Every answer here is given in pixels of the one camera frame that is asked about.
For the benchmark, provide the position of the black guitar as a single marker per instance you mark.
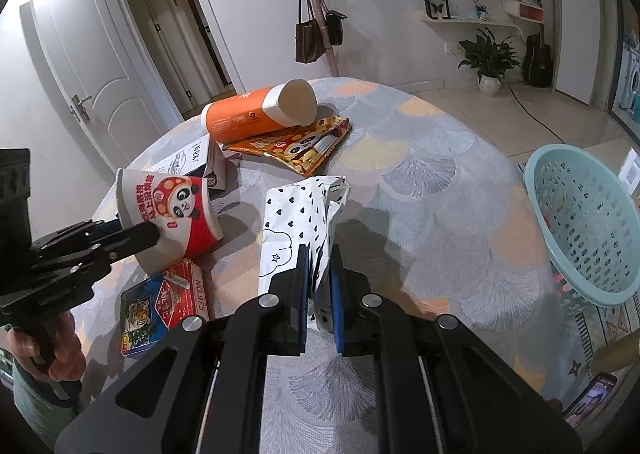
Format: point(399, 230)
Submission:
point(537, 67)

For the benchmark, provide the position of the potted green plant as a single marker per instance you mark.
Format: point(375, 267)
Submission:
point(490, 59)

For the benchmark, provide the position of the grey patterned tablecloth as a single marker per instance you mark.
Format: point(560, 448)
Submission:
point(438, 221)

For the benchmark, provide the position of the orange panda snack bag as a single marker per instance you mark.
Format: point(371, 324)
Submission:
point(302, 149)

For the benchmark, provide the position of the person's left hand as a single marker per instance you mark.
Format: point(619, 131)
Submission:
point(69, 362)

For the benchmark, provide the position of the white interior door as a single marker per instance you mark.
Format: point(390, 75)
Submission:
point(91, 67)

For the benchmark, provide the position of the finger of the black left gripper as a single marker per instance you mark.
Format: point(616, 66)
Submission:
point(119, 242)

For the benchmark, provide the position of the white paper carton box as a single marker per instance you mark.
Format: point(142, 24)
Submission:
point(201, 158)

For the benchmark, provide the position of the pink coat stand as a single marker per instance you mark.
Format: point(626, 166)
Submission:
point(316, 8)

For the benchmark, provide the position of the light blue plastic laundry basket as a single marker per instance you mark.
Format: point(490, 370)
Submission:
point(585, 224)

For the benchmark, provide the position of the smartphone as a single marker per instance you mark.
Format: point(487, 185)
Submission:
point(587, 402)

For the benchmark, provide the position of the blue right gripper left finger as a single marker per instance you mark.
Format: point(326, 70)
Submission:
point(302, 294)

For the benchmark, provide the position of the red white wall box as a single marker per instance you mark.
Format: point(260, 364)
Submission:
point(524, 11)

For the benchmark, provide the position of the white washing machine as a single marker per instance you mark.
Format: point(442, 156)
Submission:
point(628, 83)

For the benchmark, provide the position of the white refrigerator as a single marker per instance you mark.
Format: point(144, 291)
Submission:
point(579, 48)

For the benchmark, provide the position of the brown handbag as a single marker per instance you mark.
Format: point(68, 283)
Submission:
point(308, 38)

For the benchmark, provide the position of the framed butterfly picture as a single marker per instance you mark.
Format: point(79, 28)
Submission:
point(437, 9)

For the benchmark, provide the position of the white wall shelf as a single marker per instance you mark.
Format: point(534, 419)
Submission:
point(497, 24)

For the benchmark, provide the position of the panda paper cup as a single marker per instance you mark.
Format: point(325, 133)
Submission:
point(177, 205)

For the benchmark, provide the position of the black small handbag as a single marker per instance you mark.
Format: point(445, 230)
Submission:
point(334, 25)

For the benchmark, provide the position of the red tiger card box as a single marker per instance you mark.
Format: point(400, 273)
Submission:
point(150, 309)

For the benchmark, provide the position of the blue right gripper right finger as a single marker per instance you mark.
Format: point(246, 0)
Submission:
point(337, 307)

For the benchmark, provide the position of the white heart-pattern bag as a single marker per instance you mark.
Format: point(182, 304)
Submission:
point(303, 213)

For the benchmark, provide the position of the gold metal thermos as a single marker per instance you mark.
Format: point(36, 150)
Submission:
point(617, 355)

